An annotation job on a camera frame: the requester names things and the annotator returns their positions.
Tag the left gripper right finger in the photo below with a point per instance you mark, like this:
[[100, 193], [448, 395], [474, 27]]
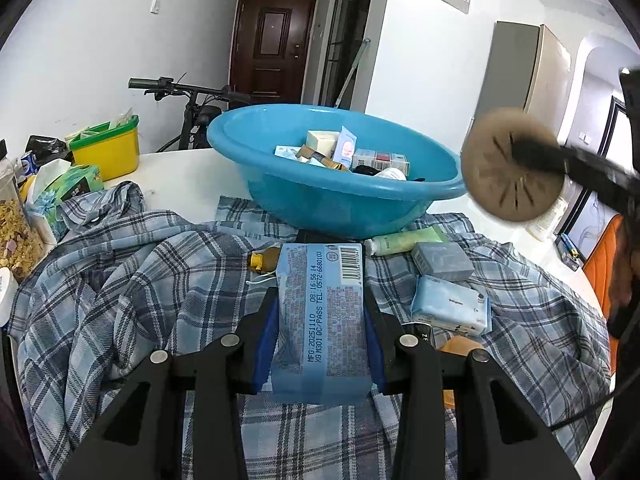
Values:
[[499, 434]]

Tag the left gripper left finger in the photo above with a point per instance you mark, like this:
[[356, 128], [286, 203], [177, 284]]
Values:
[[139, 435]]

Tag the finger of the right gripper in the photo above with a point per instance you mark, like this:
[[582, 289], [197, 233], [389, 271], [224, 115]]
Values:
[[535, 154]]

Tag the light blue wipes pack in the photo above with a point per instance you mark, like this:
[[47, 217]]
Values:
[[452, 307]]

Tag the blue tissue pack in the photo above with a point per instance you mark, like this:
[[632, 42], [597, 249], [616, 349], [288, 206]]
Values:
[[321, 355]]

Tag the grey cabinet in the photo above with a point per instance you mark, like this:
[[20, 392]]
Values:
[[527, 68]]

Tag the amber soap bar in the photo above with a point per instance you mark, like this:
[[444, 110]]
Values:
[[455, 346]]

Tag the orange chair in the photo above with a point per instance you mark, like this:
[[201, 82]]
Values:
[[599, 266]]

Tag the grey blue box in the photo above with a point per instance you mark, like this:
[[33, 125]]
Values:
[[446, 261]]

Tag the blue plaid shirt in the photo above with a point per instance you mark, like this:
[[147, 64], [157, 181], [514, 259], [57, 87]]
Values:
[[132, 280]]

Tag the green cosmetic tube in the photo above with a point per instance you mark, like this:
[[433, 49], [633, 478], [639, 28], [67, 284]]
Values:
[[405, 241]]

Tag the leaning metal pole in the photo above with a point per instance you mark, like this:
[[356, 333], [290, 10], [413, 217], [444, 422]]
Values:
[[352, 71]]

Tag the white soap box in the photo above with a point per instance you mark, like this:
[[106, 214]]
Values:
[[322, 141]]

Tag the blue plastic basin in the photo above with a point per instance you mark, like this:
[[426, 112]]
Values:
[[334, 202]]

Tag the cereal jar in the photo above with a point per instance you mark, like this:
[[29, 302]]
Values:
[[21, 246]]

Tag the black tray box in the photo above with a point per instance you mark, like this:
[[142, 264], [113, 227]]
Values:
[[312, 237]]

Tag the green tissue box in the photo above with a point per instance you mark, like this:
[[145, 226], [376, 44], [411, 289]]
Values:
[[56, 182]]

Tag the dark brown door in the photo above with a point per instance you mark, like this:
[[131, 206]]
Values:
[[269, 50]]

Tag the yellow green bin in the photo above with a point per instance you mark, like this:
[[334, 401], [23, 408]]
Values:
[[114, 150]]

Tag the black bicycle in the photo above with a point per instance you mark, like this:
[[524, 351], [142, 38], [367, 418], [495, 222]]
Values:
[[198, 113]]

